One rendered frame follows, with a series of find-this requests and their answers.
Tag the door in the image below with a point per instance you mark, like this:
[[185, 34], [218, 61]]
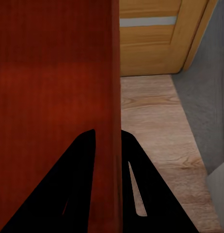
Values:
[[161, 36]]

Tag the storage box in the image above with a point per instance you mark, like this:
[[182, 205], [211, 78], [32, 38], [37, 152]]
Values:
[[60, 77]]

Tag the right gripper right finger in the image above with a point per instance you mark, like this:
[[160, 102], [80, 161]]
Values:
[[164, 212]]

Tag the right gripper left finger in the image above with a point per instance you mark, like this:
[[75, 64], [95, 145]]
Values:
[[61, 201]]

